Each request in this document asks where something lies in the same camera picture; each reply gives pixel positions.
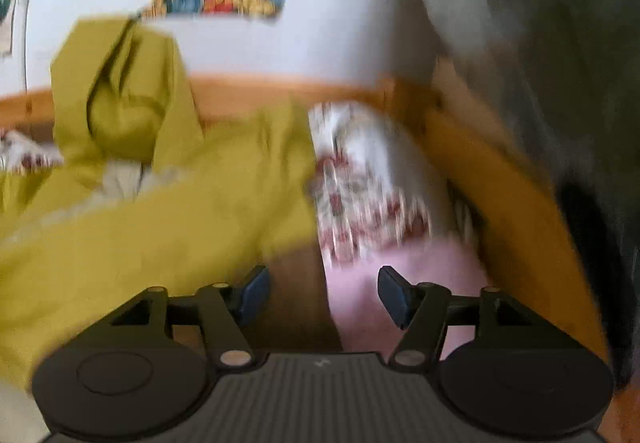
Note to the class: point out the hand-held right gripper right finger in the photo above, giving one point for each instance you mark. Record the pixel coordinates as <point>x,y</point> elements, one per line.
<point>395,298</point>

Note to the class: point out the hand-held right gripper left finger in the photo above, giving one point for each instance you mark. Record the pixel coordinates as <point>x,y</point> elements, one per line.
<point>254,295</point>

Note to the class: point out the yellow brown beige jacket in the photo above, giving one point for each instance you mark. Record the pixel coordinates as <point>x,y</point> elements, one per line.
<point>165,233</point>

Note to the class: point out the pink bed sheet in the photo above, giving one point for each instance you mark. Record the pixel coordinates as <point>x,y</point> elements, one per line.
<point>380,263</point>

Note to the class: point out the floral pillow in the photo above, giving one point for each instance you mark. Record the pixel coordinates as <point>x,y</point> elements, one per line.
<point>370,183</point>

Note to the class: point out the floral quilt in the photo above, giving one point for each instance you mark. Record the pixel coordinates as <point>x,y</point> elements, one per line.
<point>27,153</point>

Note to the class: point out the large plastic bag of bedding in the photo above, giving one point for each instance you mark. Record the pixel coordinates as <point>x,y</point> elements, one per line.
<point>540,33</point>

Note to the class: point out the wooden bed frame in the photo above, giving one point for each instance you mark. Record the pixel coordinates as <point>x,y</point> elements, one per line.
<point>505,203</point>

